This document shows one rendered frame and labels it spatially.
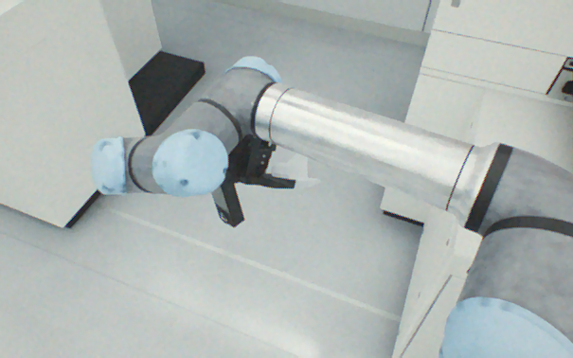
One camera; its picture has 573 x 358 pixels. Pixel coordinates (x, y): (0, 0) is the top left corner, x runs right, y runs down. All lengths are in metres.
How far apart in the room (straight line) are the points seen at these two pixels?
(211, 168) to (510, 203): 0.30
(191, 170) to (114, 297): 1.52
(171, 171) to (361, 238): 1.60
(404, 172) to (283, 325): 1.39
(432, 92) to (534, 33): 0.33
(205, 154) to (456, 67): 1.10
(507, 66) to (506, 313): 1.15
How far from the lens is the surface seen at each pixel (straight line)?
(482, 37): 1.43
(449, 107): 1.57
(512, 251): 0.41
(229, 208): 0.72
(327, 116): 0.50
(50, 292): 2.09
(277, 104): 0.53
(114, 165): 0.57
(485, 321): 0.38
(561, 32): 1.42
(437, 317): 1.34
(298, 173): 0.73
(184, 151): 0.48
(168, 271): 1.96
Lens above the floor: 1.68
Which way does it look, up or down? 50 degrees down
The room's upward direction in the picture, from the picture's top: straight up
